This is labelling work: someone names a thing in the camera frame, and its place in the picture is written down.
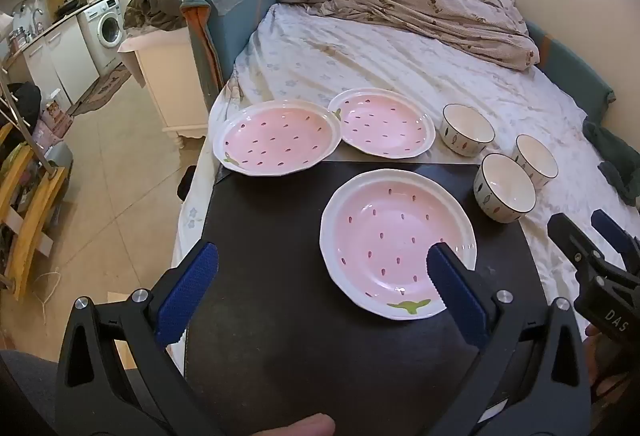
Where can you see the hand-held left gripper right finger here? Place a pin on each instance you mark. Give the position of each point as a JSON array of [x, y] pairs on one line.
[[457, 296]]

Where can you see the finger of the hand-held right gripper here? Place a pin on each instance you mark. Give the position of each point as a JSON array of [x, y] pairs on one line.
[[570, 236], [607, 226]]

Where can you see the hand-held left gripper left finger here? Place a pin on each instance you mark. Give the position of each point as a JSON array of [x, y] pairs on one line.
[[187, 296]]

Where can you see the white fish-print bowl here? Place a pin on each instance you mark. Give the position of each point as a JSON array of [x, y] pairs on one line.
[[467, 128], [502, 186], [537, 155]]

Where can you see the pink strawberry plate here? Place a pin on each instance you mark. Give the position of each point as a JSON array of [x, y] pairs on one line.
[[277, 138], [385, 226], [385, 120]]

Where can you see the person's right hand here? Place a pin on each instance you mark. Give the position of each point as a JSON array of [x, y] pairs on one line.
[[602, 358]]

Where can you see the person's left hand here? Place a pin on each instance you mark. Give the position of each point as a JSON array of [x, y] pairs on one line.
[[300, 426]]

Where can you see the dark green cloth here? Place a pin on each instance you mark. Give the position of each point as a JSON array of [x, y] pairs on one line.
[[617, 160]]

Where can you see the black mat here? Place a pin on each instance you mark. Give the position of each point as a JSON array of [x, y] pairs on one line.
[[260, 241]]

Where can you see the yellow wooden rack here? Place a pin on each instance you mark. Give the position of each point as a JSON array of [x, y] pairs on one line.
[[35, 216]]

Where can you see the person's grey clothing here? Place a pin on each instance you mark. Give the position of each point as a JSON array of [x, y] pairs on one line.
[[25, 391]]

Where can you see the white bedside cabinet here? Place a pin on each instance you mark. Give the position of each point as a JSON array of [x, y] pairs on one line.
[[170, 85]]

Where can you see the patterned floor rug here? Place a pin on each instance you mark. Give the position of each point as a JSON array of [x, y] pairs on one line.
[[107, 88]]

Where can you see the pink printed bag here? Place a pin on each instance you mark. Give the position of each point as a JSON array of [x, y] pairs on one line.
[[52, 115]]

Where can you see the white floral bed sheet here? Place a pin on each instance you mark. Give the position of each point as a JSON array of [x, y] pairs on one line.
[[375, 60]]

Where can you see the white kitchen cabinet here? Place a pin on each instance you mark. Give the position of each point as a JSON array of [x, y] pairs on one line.
[[65, 58]]

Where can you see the white washing machine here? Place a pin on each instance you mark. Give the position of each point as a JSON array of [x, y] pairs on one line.
[[107, 28]]

